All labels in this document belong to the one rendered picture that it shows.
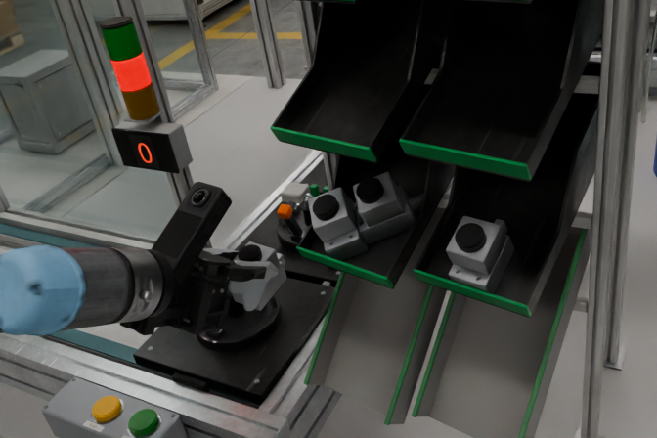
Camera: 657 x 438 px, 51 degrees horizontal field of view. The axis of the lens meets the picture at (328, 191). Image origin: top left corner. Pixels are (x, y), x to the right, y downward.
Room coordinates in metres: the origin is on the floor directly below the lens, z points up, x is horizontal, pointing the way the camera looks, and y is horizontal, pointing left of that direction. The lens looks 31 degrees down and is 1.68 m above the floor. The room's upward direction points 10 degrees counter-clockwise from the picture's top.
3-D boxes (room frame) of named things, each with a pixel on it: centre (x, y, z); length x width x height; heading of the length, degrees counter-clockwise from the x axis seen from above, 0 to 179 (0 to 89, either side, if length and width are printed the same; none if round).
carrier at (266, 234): (1.06, 0.04, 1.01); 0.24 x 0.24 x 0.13; 57
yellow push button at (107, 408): (0.71, 0.36, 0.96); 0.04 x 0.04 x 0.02
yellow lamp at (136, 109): (1.05, 0.27, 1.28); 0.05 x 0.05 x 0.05
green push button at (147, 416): (0.68, 0.31, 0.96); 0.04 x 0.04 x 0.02
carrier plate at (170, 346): (0.85, 0.18, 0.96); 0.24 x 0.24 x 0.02; 57
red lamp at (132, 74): (1.05, 0.27, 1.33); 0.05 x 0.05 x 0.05
